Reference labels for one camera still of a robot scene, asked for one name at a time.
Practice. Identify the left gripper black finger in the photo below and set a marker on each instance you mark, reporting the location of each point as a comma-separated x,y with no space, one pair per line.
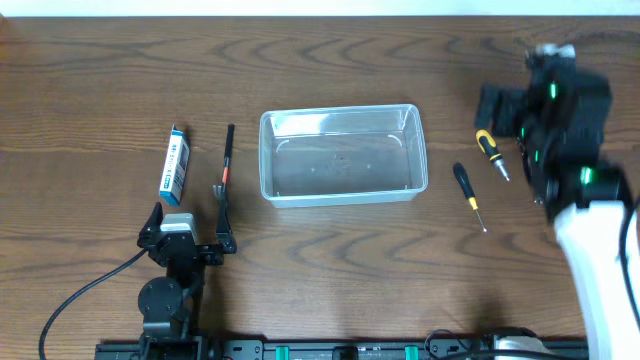
151,228
224,232

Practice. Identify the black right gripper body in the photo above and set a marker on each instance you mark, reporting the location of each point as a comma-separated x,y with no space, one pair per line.
514,114

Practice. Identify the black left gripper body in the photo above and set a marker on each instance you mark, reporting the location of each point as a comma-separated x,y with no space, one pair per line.
210,257

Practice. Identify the stubby yellow black screwdriver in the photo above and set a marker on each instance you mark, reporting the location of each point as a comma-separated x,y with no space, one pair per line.
489,147

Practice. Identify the slim black yellow screwdriver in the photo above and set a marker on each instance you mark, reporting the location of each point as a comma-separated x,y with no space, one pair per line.
462,178

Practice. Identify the silver combination wrench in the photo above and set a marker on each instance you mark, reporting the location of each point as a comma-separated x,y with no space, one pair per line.
533,173

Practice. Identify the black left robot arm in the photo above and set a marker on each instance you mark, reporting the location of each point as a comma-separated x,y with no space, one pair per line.
170,304

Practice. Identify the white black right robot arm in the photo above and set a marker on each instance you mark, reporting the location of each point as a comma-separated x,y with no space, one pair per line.
558,123

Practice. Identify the clear plastic container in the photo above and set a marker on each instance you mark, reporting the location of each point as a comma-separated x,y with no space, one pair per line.
342,155

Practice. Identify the small black red hammer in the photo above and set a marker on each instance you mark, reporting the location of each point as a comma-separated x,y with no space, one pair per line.
222,187

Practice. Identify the blue white screwdriver box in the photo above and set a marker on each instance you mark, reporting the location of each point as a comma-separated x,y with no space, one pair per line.
175,167

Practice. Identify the black mounting rail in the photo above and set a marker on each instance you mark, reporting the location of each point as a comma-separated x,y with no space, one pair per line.
437,347

